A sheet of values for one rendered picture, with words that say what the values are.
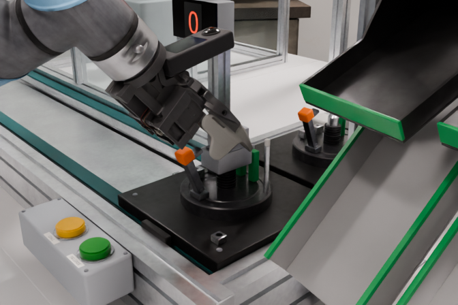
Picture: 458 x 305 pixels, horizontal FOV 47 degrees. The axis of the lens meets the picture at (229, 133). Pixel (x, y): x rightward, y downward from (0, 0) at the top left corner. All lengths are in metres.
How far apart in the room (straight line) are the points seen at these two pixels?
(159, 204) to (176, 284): 0.18
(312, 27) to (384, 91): 4.70
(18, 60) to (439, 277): 0.49
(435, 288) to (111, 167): 0.69
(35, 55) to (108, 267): 0.28
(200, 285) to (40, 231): 0.26
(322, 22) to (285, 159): 4.35
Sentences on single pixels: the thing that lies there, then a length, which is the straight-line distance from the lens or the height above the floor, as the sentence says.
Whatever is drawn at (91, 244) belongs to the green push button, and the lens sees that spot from 0.73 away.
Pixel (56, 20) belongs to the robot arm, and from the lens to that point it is 0.58.
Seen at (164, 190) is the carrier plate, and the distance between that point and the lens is 0.84.
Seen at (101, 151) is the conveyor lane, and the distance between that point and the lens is 1.14.
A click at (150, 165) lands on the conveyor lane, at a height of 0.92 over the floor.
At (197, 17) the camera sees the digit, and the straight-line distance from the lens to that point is 0.93.
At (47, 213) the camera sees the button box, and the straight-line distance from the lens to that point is 0.84.
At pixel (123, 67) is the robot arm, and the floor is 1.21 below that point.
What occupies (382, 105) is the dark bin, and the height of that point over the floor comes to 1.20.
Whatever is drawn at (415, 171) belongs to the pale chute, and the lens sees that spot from 0.61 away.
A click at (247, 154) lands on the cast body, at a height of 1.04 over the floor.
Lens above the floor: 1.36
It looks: 22 degrees down
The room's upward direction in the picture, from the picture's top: straight up
